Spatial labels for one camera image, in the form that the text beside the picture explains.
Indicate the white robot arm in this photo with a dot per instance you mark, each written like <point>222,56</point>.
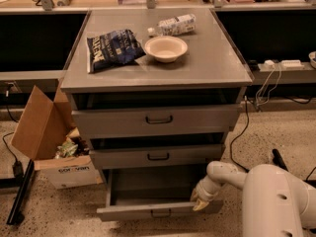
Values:
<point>274,202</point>

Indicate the blue chip bag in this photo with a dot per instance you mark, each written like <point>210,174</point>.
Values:
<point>116,48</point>

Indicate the plastic water bottle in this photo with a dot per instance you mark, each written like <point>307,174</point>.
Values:
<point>174,26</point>

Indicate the black table foot right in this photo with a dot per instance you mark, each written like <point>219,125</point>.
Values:
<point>277,159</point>

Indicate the grey top drawer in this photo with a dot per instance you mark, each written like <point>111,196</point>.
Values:
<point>117,123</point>

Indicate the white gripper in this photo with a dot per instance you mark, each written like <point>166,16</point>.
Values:
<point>206,192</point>

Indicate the grey drawer cabinet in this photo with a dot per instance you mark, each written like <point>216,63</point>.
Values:
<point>209,73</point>

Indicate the grey drawer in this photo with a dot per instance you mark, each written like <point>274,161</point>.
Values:
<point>117,123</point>
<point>150,192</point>
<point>156,156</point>

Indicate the green snack packet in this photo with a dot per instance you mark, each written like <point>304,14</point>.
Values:
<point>66,149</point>

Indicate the black table foot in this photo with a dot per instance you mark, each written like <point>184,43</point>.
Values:
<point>277,159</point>
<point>15,216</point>

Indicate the white power strip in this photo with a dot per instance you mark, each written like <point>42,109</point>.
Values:
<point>285,65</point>

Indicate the white paper bowl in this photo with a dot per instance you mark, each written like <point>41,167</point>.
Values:
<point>165,49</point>

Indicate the grey middle drawer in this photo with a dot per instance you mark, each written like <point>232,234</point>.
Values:
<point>156,156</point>

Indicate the grey bottom drawer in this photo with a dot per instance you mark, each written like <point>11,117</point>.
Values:
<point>150,192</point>

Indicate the black power adapter left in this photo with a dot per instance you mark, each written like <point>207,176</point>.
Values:
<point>18,169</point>

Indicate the black table foot left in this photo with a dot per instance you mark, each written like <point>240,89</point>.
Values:
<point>15,216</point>

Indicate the cardboard box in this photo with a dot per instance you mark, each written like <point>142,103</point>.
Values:
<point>43,126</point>

